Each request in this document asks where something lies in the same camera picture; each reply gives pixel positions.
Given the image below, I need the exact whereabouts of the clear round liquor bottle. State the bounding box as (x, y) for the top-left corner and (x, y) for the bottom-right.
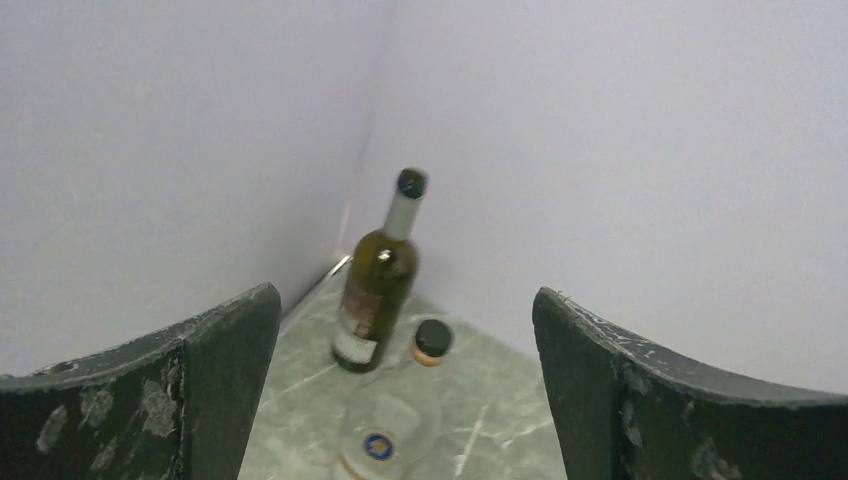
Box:
(332, 318), (456, 480)

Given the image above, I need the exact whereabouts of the olive green wine bottle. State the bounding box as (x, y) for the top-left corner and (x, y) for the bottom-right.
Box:
(331, 167), (428, 373)

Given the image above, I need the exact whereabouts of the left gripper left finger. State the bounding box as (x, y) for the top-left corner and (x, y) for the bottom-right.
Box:
(1, 283), (282, 479)

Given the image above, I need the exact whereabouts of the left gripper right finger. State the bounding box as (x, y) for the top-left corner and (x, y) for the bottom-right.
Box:
(532, 287), (847, 479)

